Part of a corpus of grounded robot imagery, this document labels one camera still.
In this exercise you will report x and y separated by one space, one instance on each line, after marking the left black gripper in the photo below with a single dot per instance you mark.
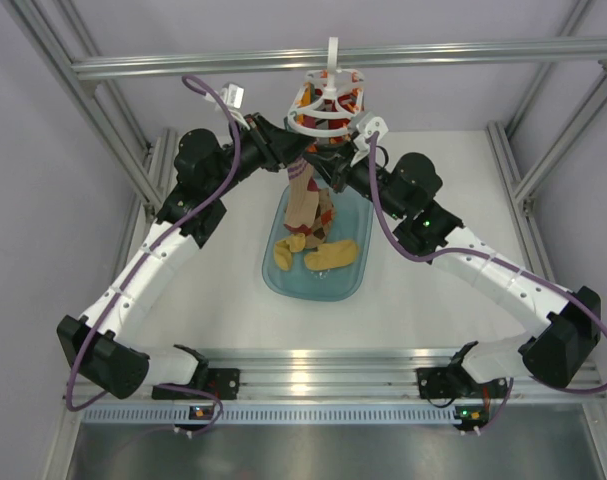
276 146

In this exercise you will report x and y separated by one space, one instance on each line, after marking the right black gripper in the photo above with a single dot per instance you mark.
335 167

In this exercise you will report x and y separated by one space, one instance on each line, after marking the beige purple striped sock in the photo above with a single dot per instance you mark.
303 197

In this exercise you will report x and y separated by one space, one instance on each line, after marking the white round clip hanger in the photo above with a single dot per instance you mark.
328 99

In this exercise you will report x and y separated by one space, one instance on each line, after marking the yellow sock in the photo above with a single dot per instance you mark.
332 255
285 249

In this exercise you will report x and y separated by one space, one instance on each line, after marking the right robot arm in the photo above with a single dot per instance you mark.
561 327

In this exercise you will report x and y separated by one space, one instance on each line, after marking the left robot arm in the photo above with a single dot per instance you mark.
99 344

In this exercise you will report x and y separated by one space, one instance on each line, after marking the beige argyle sock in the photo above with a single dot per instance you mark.
319 231

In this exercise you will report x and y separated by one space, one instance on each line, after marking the red sock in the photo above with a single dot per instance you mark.
347 102

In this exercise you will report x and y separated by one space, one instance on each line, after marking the aluminium top crossbar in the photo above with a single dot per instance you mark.
549 50

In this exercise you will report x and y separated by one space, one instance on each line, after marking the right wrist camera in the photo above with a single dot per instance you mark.
363 126

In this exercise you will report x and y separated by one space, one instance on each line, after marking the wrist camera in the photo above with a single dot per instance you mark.
363 126
232 96

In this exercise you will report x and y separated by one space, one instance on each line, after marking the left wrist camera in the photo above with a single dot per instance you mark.
232 96

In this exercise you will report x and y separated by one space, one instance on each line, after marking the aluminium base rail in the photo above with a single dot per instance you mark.
324 375

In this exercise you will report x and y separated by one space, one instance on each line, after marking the perforated cable duct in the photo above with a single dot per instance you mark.
282 414

